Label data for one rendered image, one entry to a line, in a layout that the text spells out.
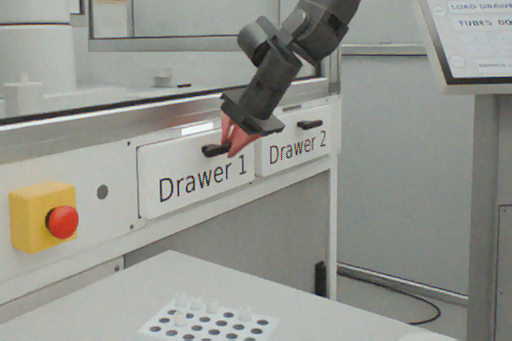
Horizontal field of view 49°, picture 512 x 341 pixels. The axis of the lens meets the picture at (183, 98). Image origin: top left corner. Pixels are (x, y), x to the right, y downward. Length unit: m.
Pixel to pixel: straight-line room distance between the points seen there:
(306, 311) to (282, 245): 0.55
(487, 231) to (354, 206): 0.98
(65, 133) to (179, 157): 0.22
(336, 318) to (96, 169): 0.37
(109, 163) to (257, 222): 0.45
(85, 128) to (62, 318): 0.24
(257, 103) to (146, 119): 0.17
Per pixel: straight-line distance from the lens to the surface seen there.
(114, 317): 0.72
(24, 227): 0.70
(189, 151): 0.91
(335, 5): 0.85
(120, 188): 0.84
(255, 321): 0.63
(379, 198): 2.60
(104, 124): 0.80
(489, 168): 1.74
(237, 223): 1.11
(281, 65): 0.85
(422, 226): 2.57
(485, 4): 1.73
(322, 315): 0.73
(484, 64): 1.59
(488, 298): 1.85
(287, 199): 1.26
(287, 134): 1.16
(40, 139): 0.74
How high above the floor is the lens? 1.09
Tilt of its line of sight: 6 degrees down
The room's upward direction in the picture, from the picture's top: 1 degrees counter-clockwise
